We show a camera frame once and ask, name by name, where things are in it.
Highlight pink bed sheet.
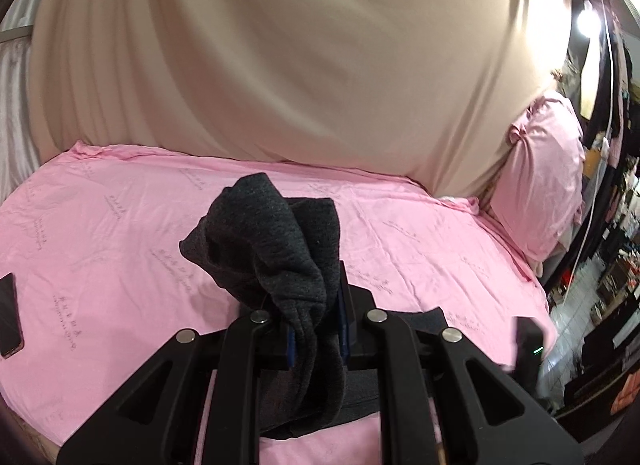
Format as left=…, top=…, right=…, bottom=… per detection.
left=1, top=144, right=556, bottom=445

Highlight pink pillow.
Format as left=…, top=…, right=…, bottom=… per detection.
left=489, top=91, right=585, bottom=263

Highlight bright lamp bulb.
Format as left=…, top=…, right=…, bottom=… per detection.
left=576, top=0, right=602, bottom=39

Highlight black smartphone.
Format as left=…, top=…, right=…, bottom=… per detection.
left=0, top=273, right=24, bottom=359

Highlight dark grey pants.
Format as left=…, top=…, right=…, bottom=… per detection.
left=178, top=171, right=452, bottom=441

